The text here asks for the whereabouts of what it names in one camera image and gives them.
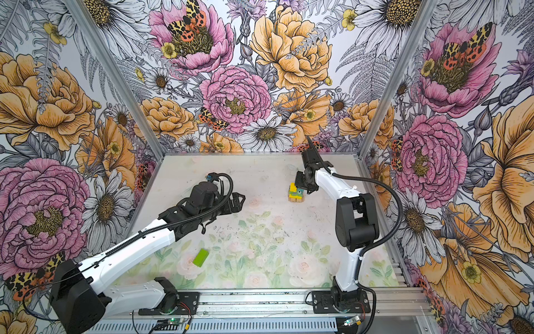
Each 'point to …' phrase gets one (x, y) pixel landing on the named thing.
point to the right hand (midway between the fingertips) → (301, 189)
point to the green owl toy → (298, 194)
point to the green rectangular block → (201, 257)
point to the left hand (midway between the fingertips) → (234, 205)
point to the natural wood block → (295, 200)
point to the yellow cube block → (293, 188)
